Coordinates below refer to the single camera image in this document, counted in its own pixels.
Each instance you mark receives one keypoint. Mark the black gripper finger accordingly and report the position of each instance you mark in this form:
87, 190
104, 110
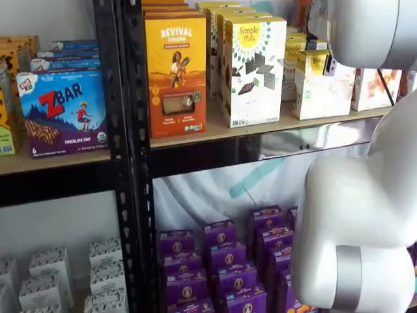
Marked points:
330, 66

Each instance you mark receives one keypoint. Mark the Simple Mills almond bar box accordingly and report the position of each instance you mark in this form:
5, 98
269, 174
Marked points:
288, 75
294, 36
322, 98
291, 30

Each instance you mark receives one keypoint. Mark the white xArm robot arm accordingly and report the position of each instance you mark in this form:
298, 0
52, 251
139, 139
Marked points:
358, 212

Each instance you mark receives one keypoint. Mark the Pretzel Crackers cheddar box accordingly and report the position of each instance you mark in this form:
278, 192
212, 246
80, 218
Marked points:
301, 13
365, 94

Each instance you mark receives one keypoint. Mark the tall Simple Mills thins box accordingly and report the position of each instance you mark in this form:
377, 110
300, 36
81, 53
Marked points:
255, 81
215, 4
220, 65
211, 49

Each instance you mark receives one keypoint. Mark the wooden shelf board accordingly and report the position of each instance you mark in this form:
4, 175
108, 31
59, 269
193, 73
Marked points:
221, 130
65, 163

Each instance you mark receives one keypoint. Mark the purple Annie's snack box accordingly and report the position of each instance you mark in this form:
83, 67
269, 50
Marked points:
237, 278
186, 287
227, 257
278, 261
246, 301
182, 264
176, 243
274, 238
286, 293
220, 234
292, 216
267, 219

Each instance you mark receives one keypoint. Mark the orange Revival cracker box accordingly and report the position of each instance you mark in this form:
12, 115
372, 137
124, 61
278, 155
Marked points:
167, 9
169, 14
176, 81
163, 3

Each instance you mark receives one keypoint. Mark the black metal shelf rack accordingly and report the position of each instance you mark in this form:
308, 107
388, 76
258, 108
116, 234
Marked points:
140, 163
49, 186

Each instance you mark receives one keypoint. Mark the blue ZBar chocolate chip box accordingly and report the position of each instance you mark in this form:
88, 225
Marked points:
62, 114
65, 64
68, 54
75, 44

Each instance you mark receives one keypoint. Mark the white black-patterned box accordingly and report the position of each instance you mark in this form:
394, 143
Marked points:
50, 261
40, 309
106, 303
39, 291
106, 252
107, 278

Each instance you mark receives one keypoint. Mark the yellow brown-spotted snack box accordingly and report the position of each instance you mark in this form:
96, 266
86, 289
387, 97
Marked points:
6, 137
9, 65
27, 45

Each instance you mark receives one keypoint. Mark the white backdrop cloth teal logo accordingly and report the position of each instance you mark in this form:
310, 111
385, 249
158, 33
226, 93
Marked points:
202, 195

